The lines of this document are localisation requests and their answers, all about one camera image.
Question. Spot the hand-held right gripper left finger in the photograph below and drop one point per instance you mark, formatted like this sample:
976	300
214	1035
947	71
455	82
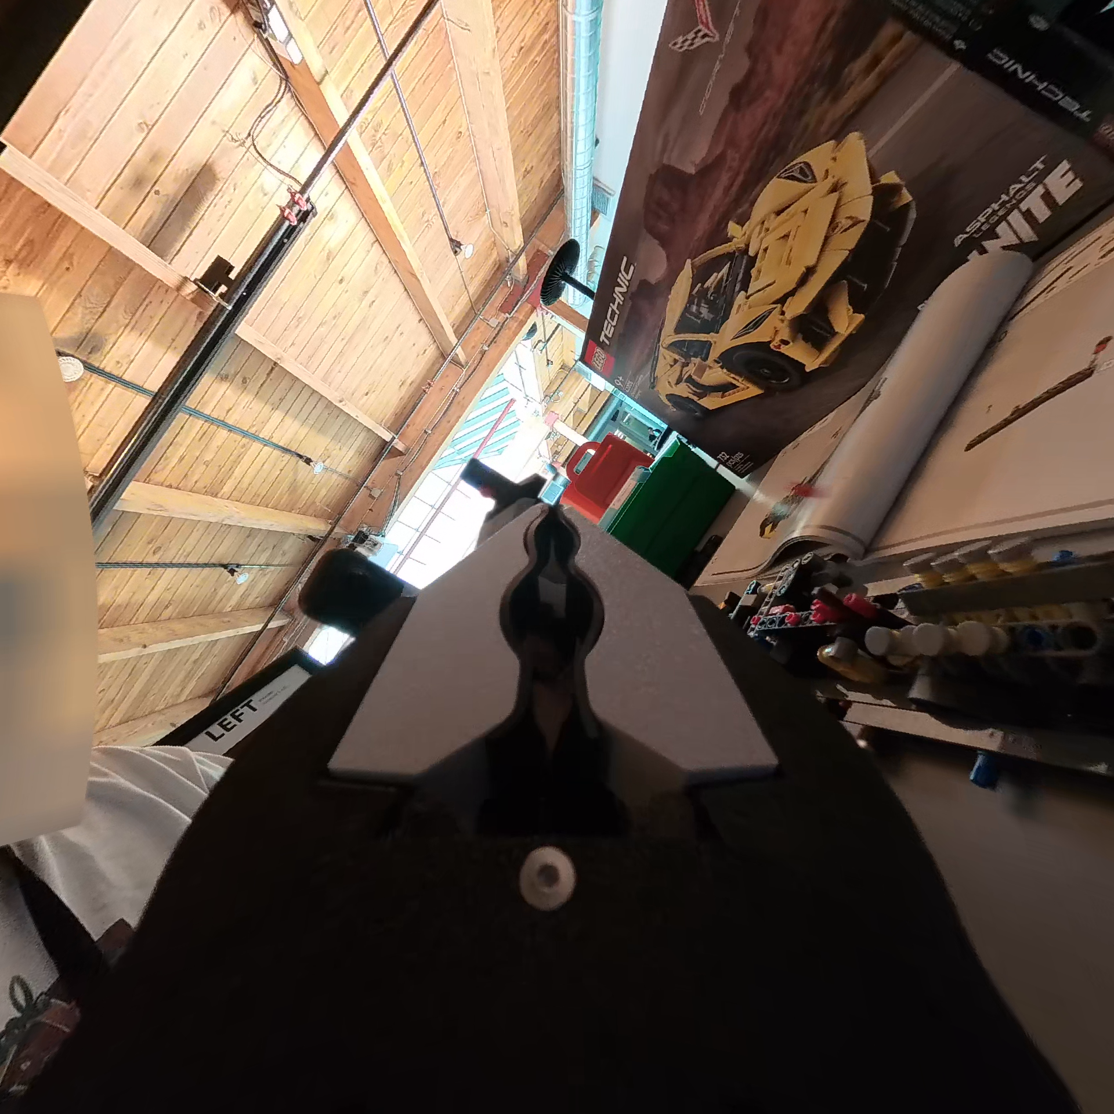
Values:
426	679

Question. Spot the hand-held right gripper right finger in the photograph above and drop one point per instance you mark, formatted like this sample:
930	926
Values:
678	688

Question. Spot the black lego beam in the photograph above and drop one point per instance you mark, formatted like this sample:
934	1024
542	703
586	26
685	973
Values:
482	474

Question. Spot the partly built lego chassis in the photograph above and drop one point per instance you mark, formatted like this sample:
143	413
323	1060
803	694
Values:
956	645

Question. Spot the yellow car set box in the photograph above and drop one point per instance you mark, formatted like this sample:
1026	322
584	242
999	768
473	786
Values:
782	131

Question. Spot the green plastic bin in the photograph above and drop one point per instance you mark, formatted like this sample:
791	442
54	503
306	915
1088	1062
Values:
678	514

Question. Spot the red plastic bin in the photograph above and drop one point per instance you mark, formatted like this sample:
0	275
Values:
609	480

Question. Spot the person's white printed shirt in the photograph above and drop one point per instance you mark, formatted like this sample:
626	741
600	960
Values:
130	810

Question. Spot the open instruction booklet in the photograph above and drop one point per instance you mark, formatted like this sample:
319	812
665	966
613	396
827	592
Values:
983	471

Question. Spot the black round ceiling fan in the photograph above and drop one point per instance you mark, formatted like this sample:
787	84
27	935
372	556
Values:
557	269

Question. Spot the black cardboard box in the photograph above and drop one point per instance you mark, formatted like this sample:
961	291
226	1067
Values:
1026	44

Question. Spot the black ceiling rail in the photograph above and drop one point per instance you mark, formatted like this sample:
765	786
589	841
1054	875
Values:
199	356

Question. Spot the silver ventilation duct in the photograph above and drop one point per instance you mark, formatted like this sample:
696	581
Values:
582	88

